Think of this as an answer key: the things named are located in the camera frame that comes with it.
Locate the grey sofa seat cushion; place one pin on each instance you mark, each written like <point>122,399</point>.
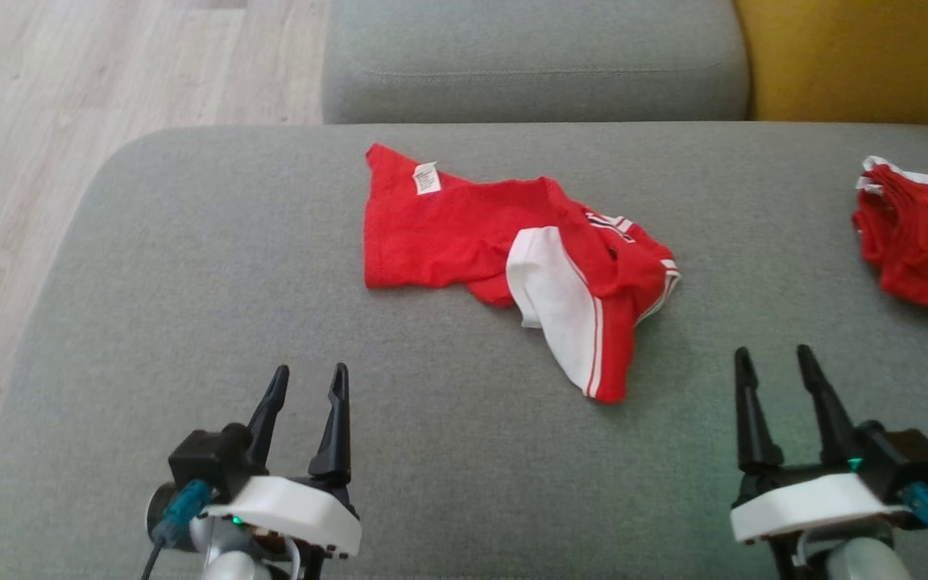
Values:
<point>464,451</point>

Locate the yellow sofa cushion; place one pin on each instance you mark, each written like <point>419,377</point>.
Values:
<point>867,56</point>

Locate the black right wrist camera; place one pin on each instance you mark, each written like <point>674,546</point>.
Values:
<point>911,455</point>

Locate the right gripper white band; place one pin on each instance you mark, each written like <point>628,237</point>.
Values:
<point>810,499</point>

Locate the red white-trimmed jersey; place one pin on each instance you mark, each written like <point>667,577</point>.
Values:
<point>448,234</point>

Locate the grey sofa back cushion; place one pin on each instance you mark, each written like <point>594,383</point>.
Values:
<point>528,64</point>

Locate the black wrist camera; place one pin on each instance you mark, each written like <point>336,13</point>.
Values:
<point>911,455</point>
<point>202,459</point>

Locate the red number 23 jersey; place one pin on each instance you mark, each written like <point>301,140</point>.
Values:
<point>927,242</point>

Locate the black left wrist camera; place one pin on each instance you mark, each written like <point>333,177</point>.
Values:
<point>202,459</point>

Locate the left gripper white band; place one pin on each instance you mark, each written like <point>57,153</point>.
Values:
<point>295,511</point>

